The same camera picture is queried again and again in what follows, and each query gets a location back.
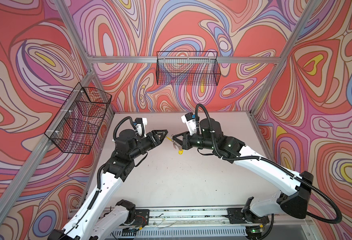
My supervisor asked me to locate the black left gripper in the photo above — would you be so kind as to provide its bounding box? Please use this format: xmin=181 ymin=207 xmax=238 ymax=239
xmin=127 ymin=130 xmax=168 ymax=162

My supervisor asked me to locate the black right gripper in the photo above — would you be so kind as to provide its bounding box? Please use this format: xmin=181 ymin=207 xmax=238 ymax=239
xmin=173 ymin=130 xmax=217 ymax=150

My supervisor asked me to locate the grey keyring with yellow grip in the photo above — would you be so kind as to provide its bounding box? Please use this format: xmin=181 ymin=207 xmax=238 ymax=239
xmin=166 ymin=136 xmax=175 ymax=143

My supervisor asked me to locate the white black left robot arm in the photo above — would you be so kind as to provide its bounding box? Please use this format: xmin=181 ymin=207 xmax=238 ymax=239
xmin=48 ymin=129 xmax=168 ymax=240

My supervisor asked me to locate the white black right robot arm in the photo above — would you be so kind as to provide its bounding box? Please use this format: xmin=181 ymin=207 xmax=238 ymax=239
xmin=172 ymin=113 xmax=313 ymax=219

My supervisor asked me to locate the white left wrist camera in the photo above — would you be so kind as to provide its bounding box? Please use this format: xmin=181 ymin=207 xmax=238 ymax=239
xmin=134 ymin=118 xmax=147 ymax=138

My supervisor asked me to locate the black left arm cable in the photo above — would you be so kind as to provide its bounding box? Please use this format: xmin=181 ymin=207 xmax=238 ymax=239
xmin=112 ymin=116 xmax=140 ymax=142

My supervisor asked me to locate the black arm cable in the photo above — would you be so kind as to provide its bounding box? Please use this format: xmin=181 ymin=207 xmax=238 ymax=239
xmin=194 ymin=103 xmax=343 ymax=240
xmin=112 ymin=116 xmax=140 ymax=142

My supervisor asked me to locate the black wire basket back wall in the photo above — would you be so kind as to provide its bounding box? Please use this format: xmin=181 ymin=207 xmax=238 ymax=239
xmin=156 ymin=51 xmax=222 ymax=86

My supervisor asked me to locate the black wire basket wall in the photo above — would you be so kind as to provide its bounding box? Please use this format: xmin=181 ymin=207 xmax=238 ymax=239
xmin=156 ymin=51 xmax=222 ymax=86
xmin=44 ymin=87 xmax=111 ymax=155

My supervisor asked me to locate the black wire basket left wall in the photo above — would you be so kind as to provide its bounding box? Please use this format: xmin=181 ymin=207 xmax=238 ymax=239
xmin=44 ymin=87 xmax=111 ymax=155

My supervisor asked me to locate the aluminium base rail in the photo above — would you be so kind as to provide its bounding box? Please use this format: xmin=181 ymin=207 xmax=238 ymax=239
xmin=64 ymin=205 xmax=309 ymax=239

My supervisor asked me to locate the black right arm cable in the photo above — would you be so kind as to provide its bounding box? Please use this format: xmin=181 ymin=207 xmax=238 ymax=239
xmin=194 ymin=103 xmax=343 ymax=240

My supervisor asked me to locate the aluminium frame extrusion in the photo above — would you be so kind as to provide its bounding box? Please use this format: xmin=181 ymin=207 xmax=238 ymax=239
xmin=0 ymin=1 xmax=332 ymax=240

